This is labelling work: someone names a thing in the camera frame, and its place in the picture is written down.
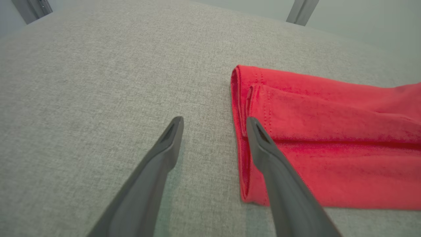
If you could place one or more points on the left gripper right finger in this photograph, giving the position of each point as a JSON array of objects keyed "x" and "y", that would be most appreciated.
[{"x": 283, "y": 184}]

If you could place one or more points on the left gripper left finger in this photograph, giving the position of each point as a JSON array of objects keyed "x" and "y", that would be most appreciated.
[{"x": 148, "y": 184}]

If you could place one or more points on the red basketball shorts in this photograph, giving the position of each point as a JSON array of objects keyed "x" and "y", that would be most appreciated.
[{"x": 329, "y": 131}]

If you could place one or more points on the grey fabric sofa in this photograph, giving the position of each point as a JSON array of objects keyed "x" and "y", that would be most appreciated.
[{"x": 98, "y": 82}]

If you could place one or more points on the grey double partition post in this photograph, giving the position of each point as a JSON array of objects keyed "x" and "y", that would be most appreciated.
[
  {"x": 31, "y": 9},
  {"x": 301, "y": 11}
]

